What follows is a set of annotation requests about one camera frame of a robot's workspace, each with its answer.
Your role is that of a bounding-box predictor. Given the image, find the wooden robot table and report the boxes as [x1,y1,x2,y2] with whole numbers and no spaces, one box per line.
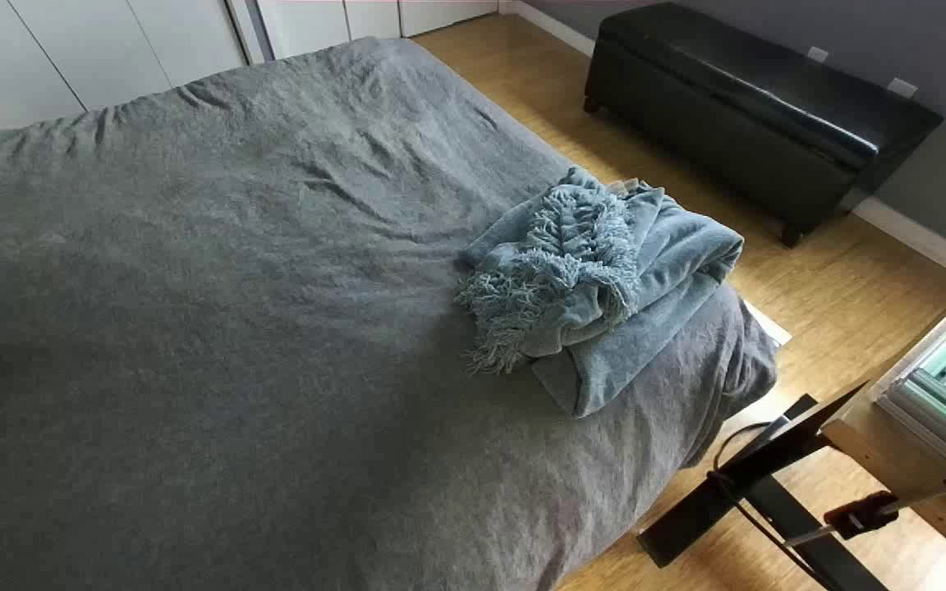
[816,378,946,585]

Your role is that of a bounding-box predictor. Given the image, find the blue fringed throw blanket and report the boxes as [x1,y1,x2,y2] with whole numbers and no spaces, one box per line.
[451,165,747,420]

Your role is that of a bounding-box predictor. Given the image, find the white wardrobe doors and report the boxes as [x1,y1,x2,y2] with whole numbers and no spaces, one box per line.
[0,0,503,142]

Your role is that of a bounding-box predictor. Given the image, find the bed with grey duvet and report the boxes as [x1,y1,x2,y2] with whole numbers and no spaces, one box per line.
[0,34,794,591]

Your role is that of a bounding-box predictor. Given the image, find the black metal stand frame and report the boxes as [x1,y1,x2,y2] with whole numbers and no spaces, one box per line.
[635,381,892,591]

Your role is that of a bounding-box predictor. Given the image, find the thin black stand cable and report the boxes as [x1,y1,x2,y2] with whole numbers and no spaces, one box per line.
[706,412,794,477]

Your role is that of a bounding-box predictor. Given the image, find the black leather storage bench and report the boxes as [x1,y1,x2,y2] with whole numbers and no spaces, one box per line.
[580,0,946,249]

